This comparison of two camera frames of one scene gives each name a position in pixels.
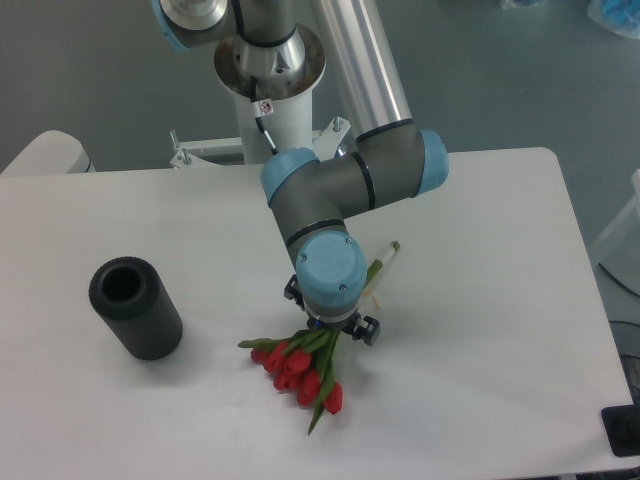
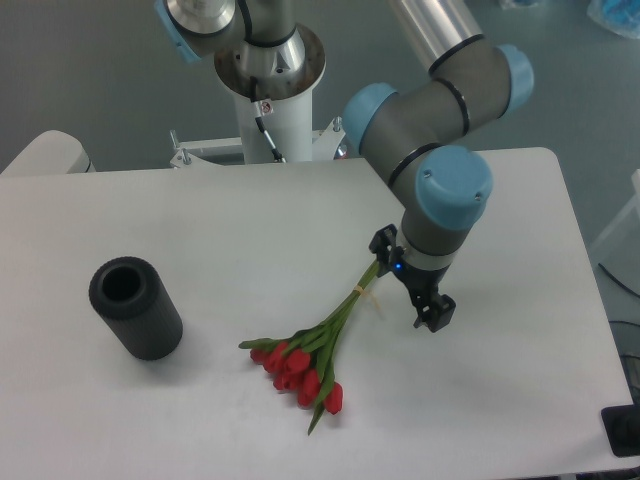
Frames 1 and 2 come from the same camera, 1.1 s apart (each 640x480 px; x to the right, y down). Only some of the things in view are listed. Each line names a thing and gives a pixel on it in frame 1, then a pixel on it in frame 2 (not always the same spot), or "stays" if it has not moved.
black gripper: (362, 328) → (421, 282)
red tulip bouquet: (304, 361) stays
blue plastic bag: (619, 16) stays
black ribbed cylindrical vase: (129, 295) stays
